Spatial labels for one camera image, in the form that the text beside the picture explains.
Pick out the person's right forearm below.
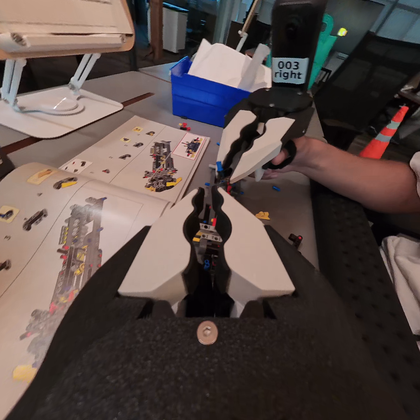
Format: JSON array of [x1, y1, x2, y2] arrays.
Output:
[[308, 136, 420, 214]]

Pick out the curved black wooden lamp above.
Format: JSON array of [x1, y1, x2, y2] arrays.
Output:
[[238, 0, 260, 50]]

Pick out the black mesh office chair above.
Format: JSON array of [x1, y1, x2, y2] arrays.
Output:
[[313, 31, 417, 148]]

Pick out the lego instruction booklet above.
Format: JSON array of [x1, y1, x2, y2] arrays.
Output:
[[0, 115, 210, 417]]

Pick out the orange traffic cone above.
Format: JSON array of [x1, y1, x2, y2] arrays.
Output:
[[359, 106, 410, 159]]

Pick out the lego car chassis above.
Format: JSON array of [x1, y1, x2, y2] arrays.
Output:
[[195, 162, 245, 274]]

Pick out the teal tote bag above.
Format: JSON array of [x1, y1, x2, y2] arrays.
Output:
[[308, 13, 338, 89]]

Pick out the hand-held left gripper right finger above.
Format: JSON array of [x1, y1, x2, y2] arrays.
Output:
[[212, 186, 296, 311]]

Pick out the white cabinet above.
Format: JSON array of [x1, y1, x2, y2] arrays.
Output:
[[162, 3, 189, 53]]

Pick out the blue plastic bin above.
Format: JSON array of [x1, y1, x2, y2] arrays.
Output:
[[170, 56, 251, 128]]

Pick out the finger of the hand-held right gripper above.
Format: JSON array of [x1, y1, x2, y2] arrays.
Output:
[[216, 110, 258, 171], [230, 117, 296, 184]]

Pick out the person's right hand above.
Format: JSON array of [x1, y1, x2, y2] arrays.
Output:
[[262, 136, 325, 180]]

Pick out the white paper bags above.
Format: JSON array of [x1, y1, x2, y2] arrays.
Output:
[[188, 39, 271, 92]]

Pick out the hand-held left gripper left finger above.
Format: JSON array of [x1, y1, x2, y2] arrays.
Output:
[[117, 187, 205, 311]]

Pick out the white stand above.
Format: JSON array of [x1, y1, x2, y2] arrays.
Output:
[[0, 52, 124, 139]]

